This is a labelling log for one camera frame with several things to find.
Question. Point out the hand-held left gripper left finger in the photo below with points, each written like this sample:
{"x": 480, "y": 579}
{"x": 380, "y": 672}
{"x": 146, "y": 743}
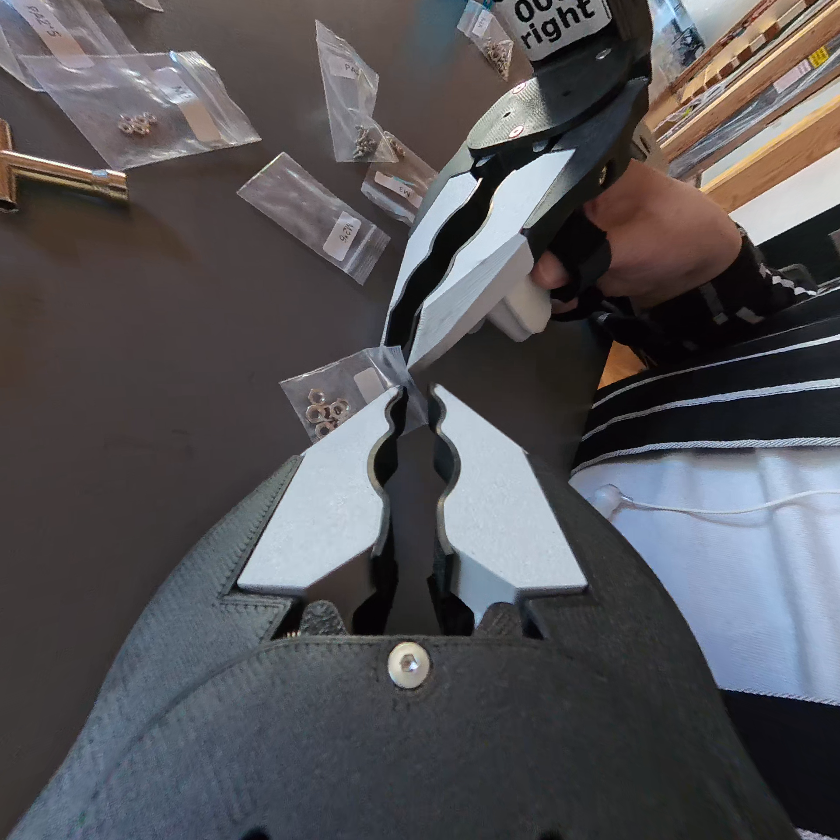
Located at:
{"x": 315, "y": 525}

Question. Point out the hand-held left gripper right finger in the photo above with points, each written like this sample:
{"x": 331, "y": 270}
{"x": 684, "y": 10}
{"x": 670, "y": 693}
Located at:
{"x": 512, "y": 525}

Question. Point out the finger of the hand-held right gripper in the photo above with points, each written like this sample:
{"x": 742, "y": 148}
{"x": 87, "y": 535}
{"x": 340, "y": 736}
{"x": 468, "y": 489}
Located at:
{"x": 499, "y": 262}
{"x": 433, "y": 223}

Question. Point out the clear bag of hex nuts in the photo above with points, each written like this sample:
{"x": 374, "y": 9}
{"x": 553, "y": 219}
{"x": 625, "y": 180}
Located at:
{"x": 308, "y": 387}

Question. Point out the person's right forearm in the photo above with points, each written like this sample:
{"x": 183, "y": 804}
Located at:
{"x": 761, "y": 289}

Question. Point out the dark desk with wooden edge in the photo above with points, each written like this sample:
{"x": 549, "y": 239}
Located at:
{"x": 131, "y": 394}

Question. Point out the person's right hand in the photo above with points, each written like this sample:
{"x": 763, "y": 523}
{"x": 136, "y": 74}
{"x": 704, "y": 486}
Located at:
{"x": 669, "y": 236}

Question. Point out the person's striped black shirt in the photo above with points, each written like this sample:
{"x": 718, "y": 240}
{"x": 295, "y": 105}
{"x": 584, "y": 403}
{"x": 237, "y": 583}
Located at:
{"x": 722, "y": 407}

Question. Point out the scattered small clear parts bags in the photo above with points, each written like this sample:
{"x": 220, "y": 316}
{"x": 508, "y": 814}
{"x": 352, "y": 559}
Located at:
{"x": 164, "y": 105}

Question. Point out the silver cross socket wrench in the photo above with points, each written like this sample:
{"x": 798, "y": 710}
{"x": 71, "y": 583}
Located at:
{"x": 59, "y": 174}

